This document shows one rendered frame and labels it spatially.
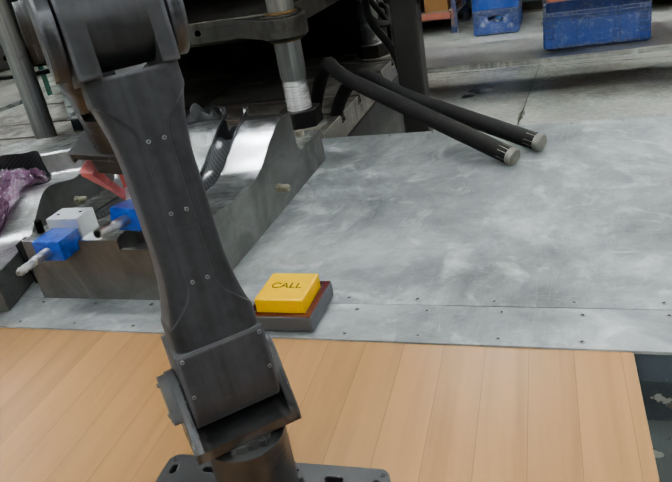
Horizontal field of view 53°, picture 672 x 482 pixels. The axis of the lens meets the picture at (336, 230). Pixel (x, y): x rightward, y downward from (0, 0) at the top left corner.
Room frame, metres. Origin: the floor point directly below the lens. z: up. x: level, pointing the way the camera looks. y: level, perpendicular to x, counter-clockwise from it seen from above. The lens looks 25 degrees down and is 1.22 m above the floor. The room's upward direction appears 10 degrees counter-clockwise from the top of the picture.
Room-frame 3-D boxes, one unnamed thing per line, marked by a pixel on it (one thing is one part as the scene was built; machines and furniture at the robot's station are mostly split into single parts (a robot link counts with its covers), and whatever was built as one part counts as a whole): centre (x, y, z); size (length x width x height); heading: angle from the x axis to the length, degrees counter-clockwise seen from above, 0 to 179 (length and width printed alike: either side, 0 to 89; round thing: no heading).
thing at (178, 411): (0.42, 0.10, 0.90); 0.09 x 0.06 x 0.06; 112
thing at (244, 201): (1.04, 0.21, 0.87); 0.50 x 0.26 x 0.14; 159
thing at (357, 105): (2.07, 0.44, 0.76); 1.30 x 0.84 x 0.07; 69
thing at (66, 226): (0.81, 0.36, 0.89); 0.13 x 0.05 x 0.05; 159
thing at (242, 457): (0.41, 0.10, 0.84); 0.20 x 0.07 x 0.08; 71
